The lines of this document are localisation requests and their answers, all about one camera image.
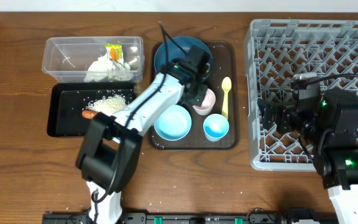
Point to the light blue cup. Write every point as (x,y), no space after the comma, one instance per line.
(215,127)

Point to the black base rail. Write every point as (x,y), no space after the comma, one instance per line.
(253,216)

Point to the orange carrot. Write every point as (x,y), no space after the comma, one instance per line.
(89,114)

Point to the light blue bowl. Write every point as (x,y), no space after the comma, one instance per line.
(173,124)

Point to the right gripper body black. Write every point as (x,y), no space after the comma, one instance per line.
(285,109)

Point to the clear plastic bin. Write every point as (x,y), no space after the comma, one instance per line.
(67,59)

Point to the green snack wrapper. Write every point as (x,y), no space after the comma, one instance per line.
(115,52)

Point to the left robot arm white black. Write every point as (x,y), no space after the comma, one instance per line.
(110,150)

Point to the pink cup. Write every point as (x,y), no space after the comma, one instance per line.
(207,104)

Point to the white napkin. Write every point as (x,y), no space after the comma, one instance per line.
(105,68)

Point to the brown serving tray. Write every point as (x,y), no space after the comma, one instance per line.
(224,66)

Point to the grey dishwasher rack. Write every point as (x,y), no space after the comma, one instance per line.
(275,50)

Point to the white rice pile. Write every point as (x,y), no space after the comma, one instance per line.
(108,104)

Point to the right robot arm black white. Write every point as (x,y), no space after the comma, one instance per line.
(328,120)

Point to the yellow plastic spoon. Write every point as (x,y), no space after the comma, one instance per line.
(226,86)

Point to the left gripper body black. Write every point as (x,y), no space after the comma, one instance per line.
(197,94)

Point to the dark blue plate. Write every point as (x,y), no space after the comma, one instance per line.
(186,43)

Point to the black tray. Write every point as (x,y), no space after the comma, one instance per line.
(69,100)

